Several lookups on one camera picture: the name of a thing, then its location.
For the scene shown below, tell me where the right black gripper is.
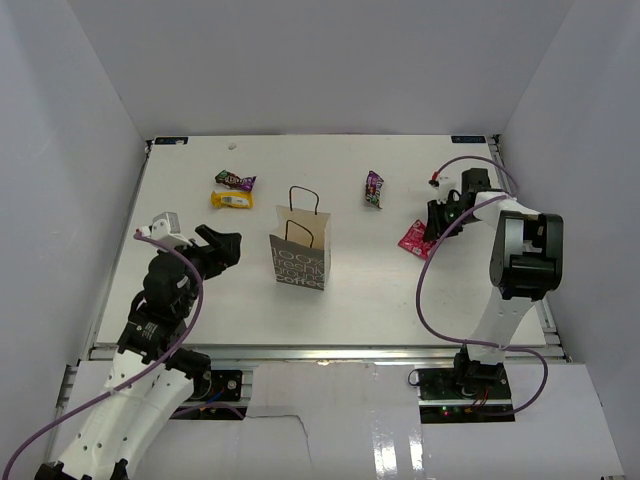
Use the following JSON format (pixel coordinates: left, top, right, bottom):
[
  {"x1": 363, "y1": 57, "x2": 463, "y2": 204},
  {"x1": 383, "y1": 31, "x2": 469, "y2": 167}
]
[{"x1": 424, "y1": 199, "x2": 480, "y2": 243}]

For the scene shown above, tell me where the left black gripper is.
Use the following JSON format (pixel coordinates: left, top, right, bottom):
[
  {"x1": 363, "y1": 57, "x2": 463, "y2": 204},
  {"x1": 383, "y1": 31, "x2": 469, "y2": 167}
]
[{"x1": 160, "y1": 224, "x2": 241, "y2": 316}]

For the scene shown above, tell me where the red snack sachet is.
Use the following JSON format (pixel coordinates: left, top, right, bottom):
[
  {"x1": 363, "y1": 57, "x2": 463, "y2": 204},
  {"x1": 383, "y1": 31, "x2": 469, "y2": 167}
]
[{"x1": 398, "y1": 220, "x2": 436, "y2": 260}]

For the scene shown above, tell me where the yellow candy bar packet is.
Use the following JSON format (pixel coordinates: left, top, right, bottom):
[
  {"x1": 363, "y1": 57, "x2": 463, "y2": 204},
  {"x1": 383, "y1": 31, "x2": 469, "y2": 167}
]
[{"x1": 210, "y1": 191, "x2": 253, "y2": 209}]

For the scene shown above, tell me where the dark purple snack packet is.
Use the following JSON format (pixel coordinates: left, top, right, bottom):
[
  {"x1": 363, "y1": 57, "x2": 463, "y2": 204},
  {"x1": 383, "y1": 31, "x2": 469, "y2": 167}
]
[{"x1": 214, "y1": 170, "x2": 257, "y2": 192}]

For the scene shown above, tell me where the grey white paper bag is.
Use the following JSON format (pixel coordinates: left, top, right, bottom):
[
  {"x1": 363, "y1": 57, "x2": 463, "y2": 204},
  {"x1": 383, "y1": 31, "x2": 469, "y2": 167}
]
[{"x1": 269, "y1": 185, "x2": 331, "y2": 291}]

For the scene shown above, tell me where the purple candy packet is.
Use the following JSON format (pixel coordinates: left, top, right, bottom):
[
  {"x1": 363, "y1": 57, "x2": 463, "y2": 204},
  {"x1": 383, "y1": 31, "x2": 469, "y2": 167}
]
[{"x1": 364, "y1": 170, "x2": 385, "y2": 209}]

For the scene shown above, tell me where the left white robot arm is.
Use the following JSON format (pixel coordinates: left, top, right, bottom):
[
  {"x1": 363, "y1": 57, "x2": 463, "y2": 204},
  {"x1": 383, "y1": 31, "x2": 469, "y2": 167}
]
[{"x1": 35, "y1": 221, "x2": 242, "y2": 479}]

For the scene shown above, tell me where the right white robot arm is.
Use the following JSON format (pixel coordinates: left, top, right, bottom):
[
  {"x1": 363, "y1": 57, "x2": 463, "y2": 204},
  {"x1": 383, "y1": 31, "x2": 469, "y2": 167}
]
[{"x1": 423, "y1": 168, "x2": 564, "y2": 399}]

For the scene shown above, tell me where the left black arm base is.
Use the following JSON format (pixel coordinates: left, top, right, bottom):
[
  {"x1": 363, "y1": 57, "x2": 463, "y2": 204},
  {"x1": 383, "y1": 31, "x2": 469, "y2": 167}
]
[{"x1": 189, "y1": 370, "x2": 243, "y2": 403}]

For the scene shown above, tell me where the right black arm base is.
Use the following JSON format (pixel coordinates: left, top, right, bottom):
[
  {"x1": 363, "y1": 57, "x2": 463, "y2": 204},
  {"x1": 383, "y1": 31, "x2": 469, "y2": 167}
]
[{"x1": 407, "y1": 368, "x2": 515, "y2": 425}]

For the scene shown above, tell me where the right blue corner label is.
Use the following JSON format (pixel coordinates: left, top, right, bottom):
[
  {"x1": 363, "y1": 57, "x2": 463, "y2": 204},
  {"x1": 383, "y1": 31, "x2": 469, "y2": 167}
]
[{"x1": 451, "y1": 135, "x2": 486, "y2": 144}]

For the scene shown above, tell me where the blue corner label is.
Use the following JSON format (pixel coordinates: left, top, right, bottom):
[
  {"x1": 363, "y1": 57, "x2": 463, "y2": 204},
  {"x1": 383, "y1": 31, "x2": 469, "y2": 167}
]
[
  {"x1": 451, "y1": 135, "x2": 486, "y2": 144},
  {"x1": 153, "y1": 136, "x2": 189, "y2": 145}
]

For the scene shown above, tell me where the left blue corner label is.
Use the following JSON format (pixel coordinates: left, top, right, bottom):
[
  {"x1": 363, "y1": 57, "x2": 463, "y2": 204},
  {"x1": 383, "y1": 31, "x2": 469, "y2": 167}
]
[{"x1": 153, "y1": 136, "x2": 189, "y2": 145}]

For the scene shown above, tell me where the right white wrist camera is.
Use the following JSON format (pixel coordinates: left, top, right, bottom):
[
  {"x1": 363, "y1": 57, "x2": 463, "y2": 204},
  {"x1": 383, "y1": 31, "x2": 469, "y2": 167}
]
[{"x1": 429, "y1": 173, "x2": 456, "y2": 203}]

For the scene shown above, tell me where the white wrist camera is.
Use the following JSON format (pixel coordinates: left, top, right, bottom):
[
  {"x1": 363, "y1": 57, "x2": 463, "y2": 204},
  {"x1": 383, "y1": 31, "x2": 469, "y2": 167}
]
[
  {"x1": 136, "y1": 212, "x2": 191, "y2": 249},
  {"x1": 429, "y1": 173, "x2": 456, "y2": 203}
]

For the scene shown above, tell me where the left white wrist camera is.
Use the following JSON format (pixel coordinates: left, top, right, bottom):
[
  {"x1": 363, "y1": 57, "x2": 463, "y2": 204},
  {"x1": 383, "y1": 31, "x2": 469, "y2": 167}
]
[{"x1": 136, "y1": 212, "x2": 191, "y2": 249}]

